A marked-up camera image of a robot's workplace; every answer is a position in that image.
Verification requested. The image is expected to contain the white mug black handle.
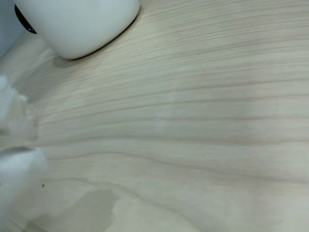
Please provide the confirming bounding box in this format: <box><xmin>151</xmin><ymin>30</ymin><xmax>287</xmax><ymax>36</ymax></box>
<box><xmin>14</xmin><ymin>0</ymin><xmax>141</xmax><ymax>60</ymax></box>

